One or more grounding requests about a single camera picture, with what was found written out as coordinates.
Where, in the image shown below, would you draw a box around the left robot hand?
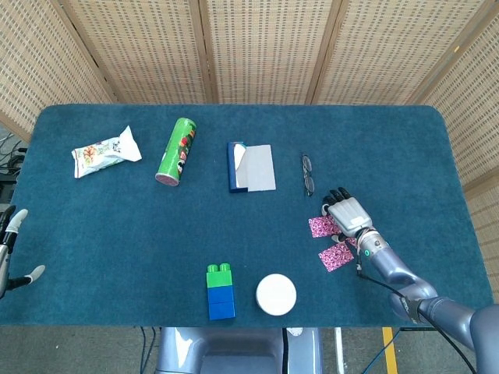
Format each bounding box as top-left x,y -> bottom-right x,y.
0,205 -> 46,299

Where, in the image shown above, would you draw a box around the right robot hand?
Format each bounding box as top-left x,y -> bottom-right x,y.
320,186 -> 374,243

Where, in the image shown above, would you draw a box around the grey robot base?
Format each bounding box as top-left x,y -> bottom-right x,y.
155,326 -> 325,374

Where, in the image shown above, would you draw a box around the black folded eyeglasses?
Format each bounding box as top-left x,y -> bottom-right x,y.
300,152 -> 317,198

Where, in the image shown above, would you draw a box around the open blue box grey flap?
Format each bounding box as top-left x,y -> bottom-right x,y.
227,141 -> 278,195

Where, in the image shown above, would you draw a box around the round plastic binder clip tub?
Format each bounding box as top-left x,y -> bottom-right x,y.
255,273 -> 298,317

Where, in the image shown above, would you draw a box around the curled cream paper sheet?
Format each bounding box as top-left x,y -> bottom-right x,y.
233,143 -> 248,175

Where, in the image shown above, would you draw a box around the green building block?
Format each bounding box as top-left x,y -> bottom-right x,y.
206,263 -> 234,290

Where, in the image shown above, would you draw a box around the white crumpled snack bag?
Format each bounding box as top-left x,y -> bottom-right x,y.
71,125 -> 143,180

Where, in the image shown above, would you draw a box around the blue building block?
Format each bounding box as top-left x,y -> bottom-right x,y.
207,286 -> 236,305
207,300 -> 238,322

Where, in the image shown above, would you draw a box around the green Pringles can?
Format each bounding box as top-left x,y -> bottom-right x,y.
154,117 -> 198,189

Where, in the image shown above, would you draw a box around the woven wooden folding screen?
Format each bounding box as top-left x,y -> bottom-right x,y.
0,0 -> 499,305

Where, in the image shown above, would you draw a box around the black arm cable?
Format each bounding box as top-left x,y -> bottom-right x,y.
354,233 -> 479,374

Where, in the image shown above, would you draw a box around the tangled black cables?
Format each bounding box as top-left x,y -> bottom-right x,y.
0,132 -> 28,203

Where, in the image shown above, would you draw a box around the blue cable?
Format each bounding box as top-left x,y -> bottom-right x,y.
139,326 -> 157,374

